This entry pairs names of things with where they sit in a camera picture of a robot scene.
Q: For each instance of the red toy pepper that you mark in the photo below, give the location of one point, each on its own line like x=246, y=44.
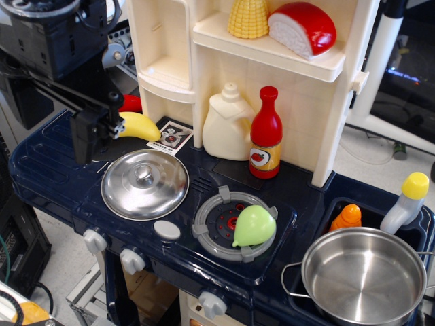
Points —
x=132, y=103

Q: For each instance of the cream toy kitchen shelf unit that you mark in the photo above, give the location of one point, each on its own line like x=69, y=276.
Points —
x=184, y=54

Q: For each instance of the middle grey stove knob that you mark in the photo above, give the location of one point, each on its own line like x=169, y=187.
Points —
x=131, y=261

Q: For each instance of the yellow toy corn cob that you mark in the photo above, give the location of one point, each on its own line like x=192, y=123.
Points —
x=248, y=19

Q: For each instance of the red toy cheese wedge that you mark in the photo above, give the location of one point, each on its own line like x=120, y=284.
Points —
x=303, y=28

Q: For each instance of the burner sticker label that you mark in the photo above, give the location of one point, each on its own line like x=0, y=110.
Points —
x=173, y=137

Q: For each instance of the grey toy kitchen faucet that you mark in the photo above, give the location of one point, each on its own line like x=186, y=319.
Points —
x=413, y=192

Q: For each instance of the yellow toy banana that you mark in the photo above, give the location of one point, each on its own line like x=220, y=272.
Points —
x=139, y=126

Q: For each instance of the grey stove knob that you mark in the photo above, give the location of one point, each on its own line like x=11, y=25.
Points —
x=212, y=304
x=131, y=261
x=94, y=242

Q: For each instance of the navy toy kitchen counter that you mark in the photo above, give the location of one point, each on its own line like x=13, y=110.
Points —
x=267, y=291

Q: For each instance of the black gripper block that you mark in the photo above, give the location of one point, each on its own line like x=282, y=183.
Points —
x=94, y=131

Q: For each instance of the grey toy stove burner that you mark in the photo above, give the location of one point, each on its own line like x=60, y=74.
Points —
x=215, y=222

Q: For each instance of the left grey stove knob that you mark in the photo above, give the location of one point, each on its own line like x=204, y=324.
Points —
x=94, y=242

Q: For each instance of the grey oval stove button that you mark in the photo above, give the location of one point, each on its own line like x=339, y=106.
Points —
x=167, y=230

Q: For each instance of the round steel pot lid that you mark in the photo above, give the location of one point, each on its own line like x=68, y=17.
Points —
x=145, y=185

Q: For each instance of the green toy pear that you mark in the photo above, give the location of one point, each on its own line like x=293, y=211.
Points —
x=254, y=226

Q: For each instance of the red toy ketchup bottle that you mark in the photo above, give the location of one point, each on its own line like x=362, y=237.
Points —
x=266, y=136

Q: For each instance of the cream toy detergent jug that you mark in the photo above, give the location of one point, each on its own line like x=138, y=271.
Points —
x=226, y=131

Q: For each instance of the stainless steel pot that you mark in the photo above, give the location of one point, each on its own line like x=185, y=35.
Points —
x=364, y=276

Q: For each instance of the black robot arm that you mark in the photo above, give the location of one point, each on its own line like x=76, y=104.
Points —
x=52, y=52

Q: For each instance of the orange toy carrot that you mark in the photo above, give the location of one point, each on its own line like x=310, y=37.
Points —
x=349, y=217

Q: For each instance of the right grey stove knob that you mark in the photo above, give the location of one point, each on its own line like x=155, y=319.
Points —
x=212, y=304

